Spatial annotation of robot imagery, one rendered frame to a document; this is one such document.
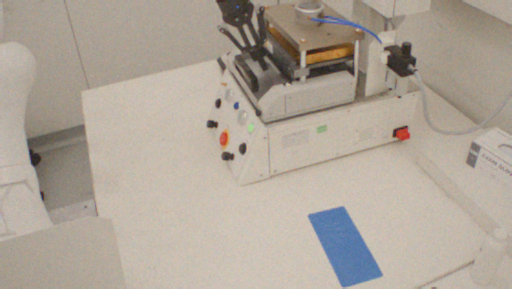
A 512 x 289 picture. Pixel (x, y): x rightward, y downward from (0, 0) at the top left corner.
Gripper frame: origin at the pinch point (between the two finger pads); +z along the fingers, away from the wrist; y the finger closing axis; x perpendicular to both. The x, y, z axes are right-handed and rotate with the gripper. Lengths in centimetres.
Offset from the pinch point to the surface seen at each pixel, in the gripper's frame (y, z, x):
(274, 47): -4.8, -1.0, 0.4
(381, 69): -26.1, 11.3, 15.0
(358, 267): 6, 27, 52
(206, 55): 11, 68, -143
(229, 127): 16.3, 15.4, -0.3
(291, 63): -5.1, -1.2, 11.3
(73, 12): 61, 4, -141
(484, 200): -30, 35, 50
